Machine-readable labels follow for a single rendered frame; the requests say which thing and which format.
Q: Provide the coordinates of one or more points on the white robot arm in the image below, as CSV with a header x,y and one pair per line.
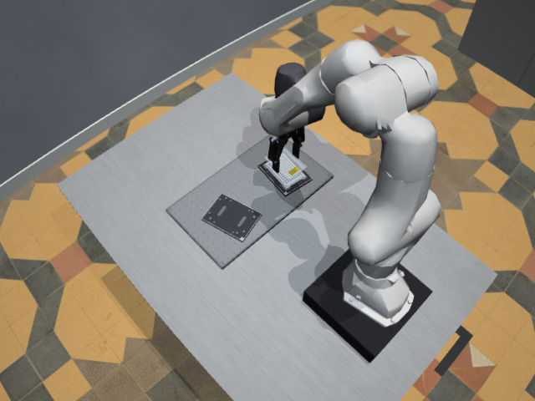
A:
x,y
376,102

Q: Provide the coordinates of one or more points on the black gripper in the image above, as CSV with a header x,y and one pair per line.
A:
x,y
277,144

